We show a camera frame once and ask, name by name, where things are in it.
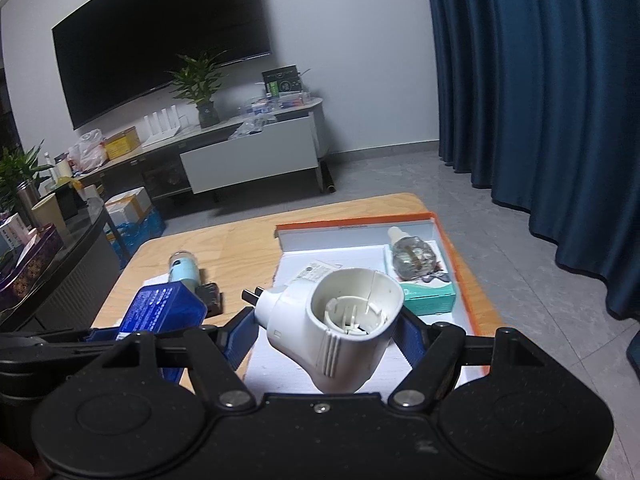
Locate blue wrapped boxes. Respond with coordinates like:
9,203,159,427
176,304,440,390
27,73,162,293
102,186,168,261

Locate steel thermos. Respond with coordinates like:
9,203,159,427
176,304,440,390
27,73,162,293
17,180,43,228

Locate black television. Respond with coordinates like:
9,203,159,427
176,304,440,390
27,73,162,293
51,0,273,131

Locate purple patterned box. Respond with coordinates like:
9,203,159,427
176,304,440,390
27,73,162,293
0,223,65,306

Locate white ribbed plug-in heater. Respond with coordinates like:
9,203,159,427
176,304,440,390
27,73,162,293
241,267,405,395

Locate dark round coffee table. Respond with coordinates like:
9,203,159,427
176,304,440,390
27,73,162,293
0,205,121,333

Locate leafy green plant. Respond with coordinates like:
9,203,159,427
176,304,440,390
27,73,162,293
0,142,51,211

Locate white router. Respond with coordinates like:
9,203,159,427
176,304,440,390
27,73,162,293
141,105,196,148

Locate green cartoon bandage box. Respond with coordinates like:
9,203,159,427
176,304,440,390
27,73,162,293
383,240,458,317

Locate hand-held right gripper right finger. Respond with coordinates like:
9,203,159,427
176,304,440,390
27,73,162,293
390,307,543,408

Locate blue curtain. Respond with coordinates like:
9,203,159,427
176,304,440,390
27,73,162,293
422,0,640,321

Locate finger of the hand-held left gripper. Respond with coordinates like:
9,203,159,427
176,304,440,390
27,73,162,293
0,327,126,361

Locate blue rectangular box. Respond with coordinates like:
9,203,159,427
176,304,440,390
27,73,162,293
117,282,208,385

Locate small black box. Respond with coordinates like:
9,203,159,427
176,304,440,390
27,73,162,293
196,282,224,317

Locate white printed carton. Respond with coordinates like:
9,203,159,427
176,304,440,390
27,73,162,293
0,212,31,253

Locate clear liquid refill bottle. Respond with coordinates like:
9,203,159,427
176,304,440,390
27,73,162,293
387,226,441,281

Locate clear plastic containers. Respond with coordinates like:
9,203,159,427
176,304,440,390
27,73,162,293
240,95,311,116

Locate potted plant in dark pot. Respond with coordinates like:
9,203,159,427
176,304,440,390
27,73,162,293
167,50,228,128

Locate yellow box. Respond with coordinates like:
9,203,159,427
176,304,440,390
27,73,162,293
103,126,142,160

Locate clear plastic bag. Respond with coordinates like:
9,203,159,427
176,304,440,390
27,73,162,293
227,112,278,141

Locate beige cup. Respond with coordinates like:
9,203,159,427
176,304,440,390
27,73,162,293
31,192,68,238

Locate black square box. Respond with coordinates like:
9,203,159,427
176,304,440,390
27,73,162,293
54,184,87,221

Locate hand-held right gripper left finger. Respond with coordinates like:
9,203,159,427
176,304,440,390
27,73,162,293
97,305,258,408

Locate grey television cabinet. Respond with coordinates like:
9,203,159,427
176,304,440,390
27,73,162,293
75,97,338,206

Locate black and green package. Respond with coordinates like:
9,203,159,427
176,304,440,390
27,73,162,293
261,64,311,98

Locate white and red plastic bag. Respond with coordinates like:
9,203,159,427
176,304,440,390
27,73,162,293
67,129,108,170

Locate light blue toothpick jar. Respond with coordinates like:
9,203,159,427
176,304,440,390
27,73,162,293
167,250,203,288

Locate orange-edged box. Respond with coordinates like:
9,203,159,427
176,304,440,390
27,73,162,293
242,212,493,396

